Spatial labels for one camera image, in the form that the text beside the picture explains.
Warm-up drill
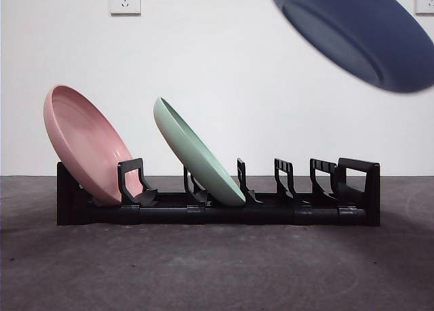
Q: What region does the blue round plate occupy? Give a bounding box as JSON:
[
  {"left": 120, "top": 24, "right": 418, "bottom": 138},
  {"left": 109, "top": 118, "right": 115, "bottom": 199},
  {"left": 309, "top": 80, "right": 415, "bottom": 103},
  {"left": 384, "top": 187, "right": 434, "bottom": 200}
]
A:
[{"left": 266, "top": 0, "right": 434, "bottom": 94}]

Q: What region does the pink round plate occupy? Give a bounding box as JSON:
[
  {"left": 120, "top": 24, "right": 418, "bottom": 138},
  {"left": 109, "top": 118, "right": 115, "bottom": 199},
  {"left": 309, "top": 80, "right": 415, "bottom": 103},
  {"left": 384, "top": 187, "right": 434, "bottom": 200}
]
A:
[{"left": 43, "top": 84, "right": 145, "bottom": 206}]

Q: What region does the green round plate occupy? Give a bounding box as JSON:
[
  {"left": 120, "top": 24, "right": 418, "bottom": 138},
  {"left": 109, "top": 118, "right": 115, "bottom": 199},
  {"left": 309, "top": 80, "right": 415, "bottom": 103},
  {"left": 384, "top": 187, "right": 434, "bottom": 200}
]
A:
[{"left": 153, "top": 96, "right": 247, "bottom": 207}]

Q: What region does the black plastic dish rack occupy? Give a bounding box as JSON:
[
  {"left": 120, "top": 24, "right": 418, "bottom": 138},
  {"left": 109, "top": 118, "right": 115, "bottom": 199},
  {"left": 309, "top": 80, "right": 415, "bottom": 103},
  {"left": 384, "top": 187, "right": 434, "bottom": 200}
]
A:
[{"left": 56, "top": 157, "right": 381, "bottom": 227}]

